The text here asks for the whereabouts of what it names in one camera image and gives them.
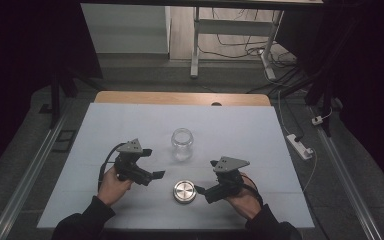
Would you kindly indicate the clear glass jar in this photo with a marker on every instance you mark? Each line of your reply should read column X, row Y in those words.
column 182, row 151

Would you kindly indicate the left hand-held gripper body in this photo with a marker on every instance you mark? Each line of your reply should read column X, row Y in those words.
column 130, row 166

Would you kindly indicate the aluminium floor rail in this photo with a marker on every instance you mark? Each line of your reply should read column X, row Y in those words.
column 26, row 180
column 350, row 186

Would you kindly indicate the white power strip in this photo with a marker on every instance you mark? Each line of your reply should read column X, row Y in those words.
column 299, row 146

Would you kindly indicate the person's right hand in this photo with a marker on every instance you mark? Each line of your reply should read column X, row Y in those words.
column 248, row 201

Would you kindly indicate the black rectangular floor frame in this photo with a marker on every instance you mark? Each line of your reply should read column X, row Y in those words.
column 64, row 141

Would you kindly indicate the black curtain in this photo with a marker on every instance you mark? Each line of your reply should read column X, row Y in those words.
column 20, row 66
column 366, row 83

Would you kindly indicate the small white adapter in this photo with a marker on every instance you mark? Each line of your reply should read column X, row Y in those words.
column 317, row 120

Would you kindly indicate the round silver metal lid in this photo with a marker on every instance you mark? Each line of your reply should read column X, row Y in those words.
column 184, row 191

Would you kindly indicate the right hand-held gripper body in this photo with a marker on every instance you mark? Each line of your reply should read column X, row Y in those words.
column 228, row 185

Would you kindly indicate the person's left hand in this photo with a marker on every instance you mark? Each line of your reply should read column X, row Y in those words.
column 111, row 188

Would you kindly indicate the black metal stand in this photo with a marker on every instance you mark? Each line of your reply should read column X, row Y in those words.
column 56, row 100
column 323, row 96

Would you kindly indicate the white table mat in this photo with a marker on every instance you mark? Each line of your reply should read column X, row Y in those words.
column 180, row 116

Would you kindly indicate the white desk frame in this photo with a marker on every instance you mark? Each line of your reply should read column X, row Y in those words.
column 233, row 27

